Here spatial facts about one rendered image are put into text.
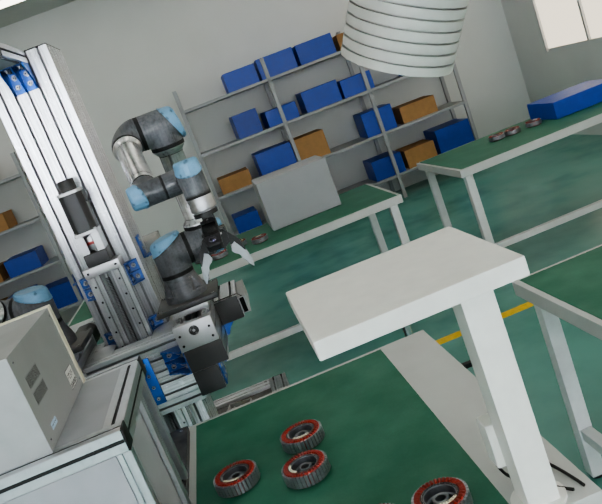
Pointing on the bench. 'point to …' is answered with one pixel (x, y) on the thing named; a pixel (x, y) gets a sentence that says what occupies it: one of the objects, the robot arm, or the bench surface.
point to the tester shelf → (78, 435)
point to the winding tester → (16, 393)
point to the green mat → (340, 441)
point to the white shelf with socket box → (395, 261)
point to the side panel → (151, 465)
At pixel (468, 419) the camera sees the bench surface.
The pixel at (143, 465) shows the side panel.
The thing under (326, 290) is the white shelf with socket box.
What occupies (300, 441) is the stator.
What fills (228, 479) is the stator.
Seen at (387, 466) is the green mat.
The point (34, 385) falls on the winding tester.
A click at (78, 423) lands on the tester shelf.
